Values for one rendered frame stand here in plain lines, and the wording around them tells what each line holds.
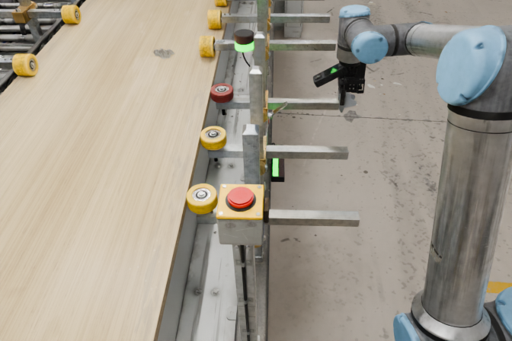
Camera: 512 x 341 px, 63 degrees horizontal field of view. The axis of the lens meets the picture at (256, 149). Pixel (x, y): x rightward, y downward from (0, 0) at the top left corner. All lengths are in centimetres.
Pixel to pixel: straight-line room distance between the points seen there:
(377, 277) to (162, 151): 122
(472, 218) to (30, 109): 134
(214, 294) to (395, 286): 104
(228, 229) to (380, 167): 197
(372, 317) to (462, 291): 109
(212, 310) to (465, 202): 74
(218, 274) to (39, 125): 73
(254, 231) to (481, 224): 39
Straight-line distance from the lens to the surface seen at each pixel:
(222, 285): 127
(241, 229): 65
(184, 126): 133
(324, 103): 149
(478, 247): 85
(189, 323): 123
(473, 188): 78
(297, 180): 240
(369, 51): 123
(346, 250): 212
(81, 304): 99
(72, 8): 211
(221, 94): 145
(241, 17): 188
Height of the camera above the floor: 170
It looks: 41 degrees down
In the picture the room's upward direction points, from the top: 1 degrees counter-clockwise
